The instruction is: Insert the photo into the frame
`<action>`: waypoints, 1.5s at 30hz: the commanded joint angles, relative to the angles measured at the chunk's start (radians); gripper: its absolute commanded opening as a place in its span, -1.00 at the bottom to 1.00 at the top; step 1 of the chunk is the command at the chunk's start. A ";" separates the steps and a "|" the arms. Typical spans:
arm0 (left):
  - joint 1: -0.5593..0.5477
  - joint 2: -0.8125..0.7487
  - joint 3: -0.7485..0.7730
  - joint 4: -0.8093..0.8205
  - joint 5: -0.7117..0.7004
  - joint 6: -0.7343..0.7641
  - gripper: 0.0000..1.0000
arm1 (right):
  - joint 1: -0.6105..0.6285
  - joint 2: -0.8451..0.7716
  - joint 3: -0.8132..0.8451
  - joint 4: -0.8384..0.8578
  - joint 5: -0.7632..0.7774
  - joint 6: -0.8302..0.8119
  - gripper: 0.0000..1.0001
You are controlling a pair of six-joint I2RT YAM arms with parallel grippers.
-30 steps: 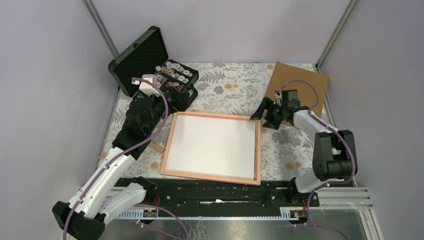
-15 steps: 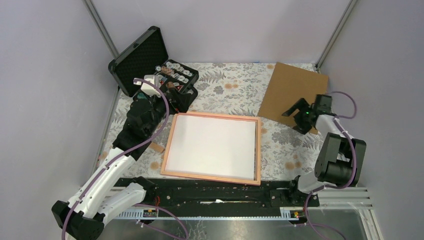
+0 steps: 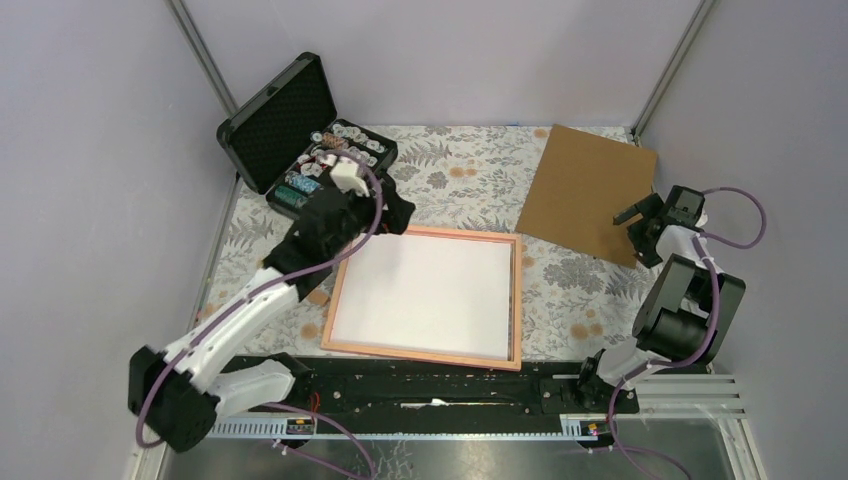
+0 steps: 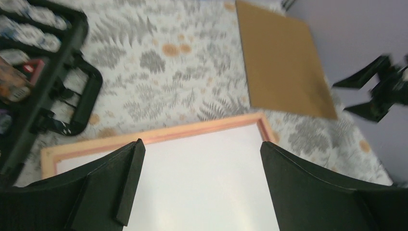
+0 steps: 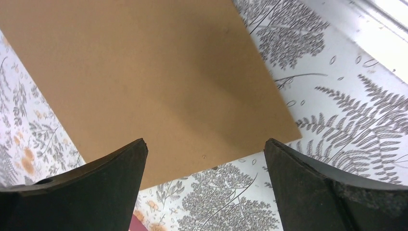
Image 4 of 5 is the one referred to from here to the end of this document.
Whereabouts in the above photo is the orange poker chip stack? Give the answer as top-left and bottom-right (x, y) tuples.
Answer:
(0, 58), (32, 104)

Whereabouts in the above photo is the floral patterned table mat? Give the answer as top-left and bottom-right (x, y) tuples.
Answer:
(16, 0), (393, 186)

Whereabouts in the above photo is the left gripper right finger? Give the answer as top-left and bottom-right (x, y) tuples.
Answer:
(260, 141), (408, 231)

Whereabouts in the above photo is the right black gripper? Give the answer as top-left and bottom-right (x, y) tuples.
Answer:
(333, 55), (408, 123)

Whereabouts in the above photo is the wooden picture frame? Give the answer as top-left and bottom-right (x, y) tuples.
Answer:
(40, 113), (279, 179)

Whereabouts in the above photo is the seascape photo print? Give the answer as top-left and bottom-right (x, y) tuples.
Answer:
(55, 123), (281, 231)

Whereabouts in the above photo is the black poker chip case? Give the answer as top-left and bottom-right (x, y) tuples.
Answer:
(0, 0), (103, 188)

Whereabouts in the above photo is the brown cardboard backing board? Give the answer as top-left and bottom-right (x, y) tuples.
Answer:
(236, 0), (337, 119)

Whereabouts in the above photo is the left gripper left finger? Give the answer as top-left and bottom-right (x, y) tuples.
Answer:
(0, 140), (145, 231)

